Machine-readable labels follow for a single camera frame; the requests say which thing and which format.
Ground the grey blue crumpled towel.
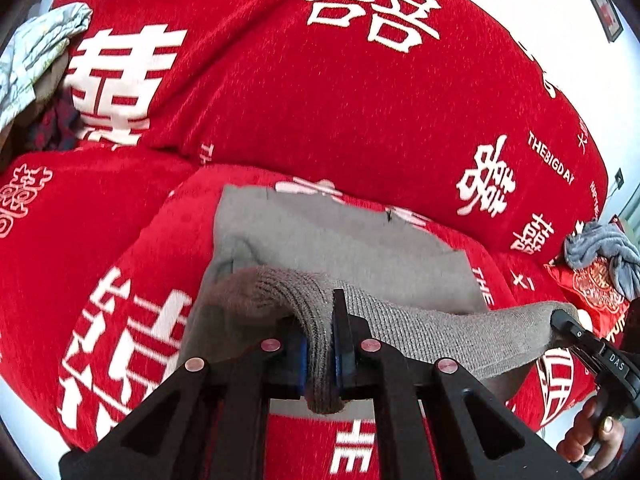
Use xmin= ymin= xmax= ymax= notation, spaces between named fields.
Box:
xmin=563 ymin=221 xmax=639 ymax=301

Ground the person's right hand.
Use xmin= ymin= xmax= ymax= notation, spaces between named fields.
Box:
xmin=556 ymin=398 xmax=625 ymax=479

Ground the red embroidered pillow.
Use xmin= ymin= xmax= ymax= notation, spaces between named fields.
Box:
xmin=546 ymin=257 xmax=630 ymax=344

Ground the wall picture frame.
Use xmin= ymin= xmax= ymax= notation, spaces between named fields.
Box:
xmin=590 ymin=0 xmax=624 ymax=42

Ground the light floral crumpled cloth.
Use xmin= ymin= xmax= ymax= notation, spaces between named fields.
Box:
xmin=1 ymin=2 xmax=93 ymax=129

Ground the dark plaid garment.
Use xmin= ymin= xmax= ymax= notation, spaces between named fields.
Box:
xmin=25 ymin=90 xmax=81 ymax=152

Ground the red wedding bedspread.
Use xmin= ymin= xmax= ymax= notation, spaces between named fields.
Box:
xmin=1 ymin=0 xmax=608 ymax=448

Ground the grey knit sweater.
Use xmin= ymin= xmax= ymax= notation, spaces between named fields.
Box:
xmin=180 ymin=185 xmax=562 ymax=415

